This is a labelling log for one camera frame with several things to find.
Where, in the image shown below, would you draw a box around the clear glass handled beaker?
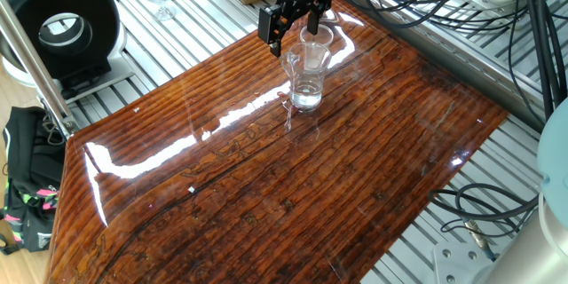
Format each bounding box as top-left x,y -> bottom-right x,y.
280,42 -> 333,114

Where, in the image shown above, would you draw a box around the small clear plastic cup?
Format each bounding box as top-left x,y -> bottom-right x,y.
299,23 -> 335,75

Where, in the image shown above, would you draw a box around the glossy wood-grain table mat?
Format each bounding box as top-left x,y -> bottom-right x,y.
43,0 -> 509,284

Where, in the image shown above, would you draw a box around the silver metal pole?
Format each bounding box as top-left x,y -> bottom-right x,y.
0,0 -> 81,141

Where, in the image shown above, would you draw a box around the black bag pink green print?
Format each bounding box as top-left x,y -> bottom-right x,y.
0,106 -> 67,256

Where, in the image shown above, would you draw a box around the black white ring-shaped device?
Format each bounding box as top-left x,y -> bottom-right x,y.
0,0 -> 137,106

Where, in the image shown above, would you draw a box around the black looped cables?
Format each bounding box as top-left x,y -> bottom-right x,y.
428,182 -> 540,239

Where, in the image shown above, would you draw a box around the silver plug blue cable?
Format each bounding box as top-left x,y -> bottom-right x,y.
461,217 -> 498,262

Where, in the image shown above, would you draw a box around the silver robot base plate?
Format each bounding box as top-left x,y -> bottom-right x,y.
430,241 -> 493,284

